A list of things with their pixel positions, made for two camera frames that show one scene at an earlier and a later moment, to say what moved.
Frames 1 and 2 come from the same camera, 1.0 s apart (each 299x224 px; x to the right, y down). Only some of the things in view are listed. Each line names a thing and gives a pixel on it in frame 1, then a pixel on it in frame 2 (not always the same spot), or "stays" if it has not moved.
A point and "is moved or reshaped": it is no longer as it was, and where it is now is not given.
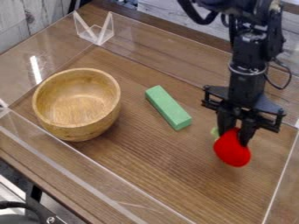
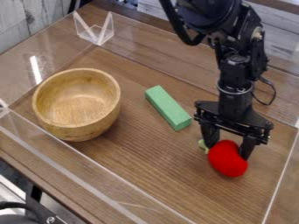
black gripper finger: (226, 120) -> (210, 134)
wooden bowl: (76, 102) stays
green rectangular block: (160, 99) stays
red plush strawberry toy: (228, 150) is moved or reshaped
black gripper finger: (247, 130) -> (247, 145)
